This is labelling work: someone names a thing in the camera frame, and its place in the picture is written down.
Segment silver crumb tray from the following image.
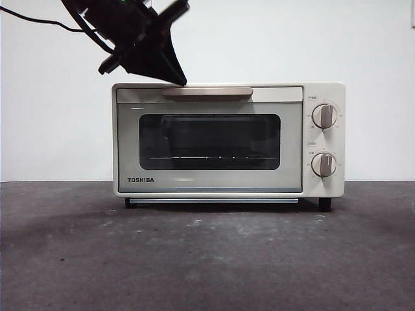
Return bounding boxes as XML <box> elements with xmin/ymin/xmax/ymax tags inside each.
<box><xmin>128</xmin><ymin>198</ymin><xmax>300</xmax><ymax>205</ymax></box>

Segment glass oven door with handle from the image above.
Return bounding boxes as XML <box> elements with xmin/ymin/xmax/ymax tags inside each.
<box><xmin>115</xmin><ymin>86</ymin><xmax>304</xmax><ymax>194</ymax></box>

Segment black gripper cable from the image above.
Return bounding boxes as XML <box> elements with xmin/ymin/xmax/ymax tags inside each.
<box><xmin>0</xmin><ymin>6</ymin><xmax>115</xmax><ymax>56</ymax></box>

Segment metal wire oven rack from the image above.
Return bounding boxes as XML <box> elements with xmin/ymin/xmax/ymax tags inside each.
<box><xmin>149</xmin><ymin>155</ymin><xmax>270</xmax><ymax>161</ymax></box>

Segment beige oven knob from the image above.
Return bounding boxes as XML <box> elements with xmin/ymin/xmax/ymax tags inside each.
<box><xmin>311</xmin><ymin>104</ymin><xmax>338</xmax><ymax>130</ymax></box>
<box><xmin>311</xmin><ymin>152</ymin><xmax>338</xmax><ymax>179</ymax></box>

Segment cream Toshiba toaster oven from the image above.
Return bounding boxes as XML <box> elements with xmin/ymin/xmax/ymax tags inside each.
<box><xmin>111</xmin><ymin>81</ymin><xmax>346</xmax><ymax>213</ymax></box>

